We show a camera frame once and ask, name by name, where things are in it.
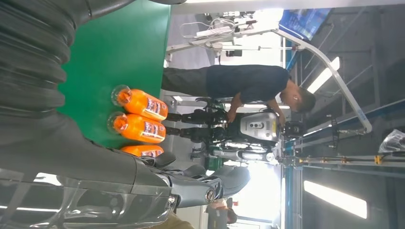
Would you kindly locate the ceiling light panel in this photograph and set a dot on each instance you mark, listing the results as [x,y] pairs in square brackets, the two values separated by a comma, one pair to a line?
[322,75]
[335,199]

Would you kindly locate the person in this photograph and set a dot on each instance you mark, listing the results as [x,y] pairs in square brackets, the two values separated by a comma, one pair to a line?
[246,82]
[221,215]

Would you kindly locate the green table mat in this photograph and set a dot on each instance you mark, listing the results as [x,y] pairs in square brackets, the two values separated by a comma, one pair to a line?
[110,47]

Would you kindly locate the green box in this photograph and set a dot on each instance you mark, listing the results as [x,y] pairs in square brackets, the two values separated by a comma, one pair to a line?
[212,163]

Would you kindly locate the orange juice bottle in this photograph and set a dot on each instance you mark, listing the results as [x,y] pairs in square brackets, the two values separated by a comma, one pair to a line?
[139,128]
[142,102]
[142,150]

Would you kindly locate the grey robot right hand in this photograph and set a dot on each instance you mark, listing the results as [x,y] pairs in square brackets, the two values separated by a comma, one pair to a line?
[79,167]

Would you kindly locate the clear plastic bag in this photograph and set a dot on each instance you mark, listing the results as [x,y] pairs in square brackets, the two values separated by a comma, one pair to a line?
[394,140]

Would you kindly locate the white gantry frame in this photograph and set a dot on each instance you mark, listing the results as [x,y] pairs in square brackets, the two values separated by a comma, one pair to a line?
[348,94]

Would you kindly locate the black and silver humanoid robot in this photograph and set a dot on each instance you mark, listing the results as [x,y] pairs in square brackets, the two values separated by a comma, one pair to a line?
[256,126]

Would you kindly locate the white power strip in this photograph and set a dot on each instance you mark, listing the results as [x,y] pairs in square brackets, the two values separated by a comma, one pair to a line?
[213,31]

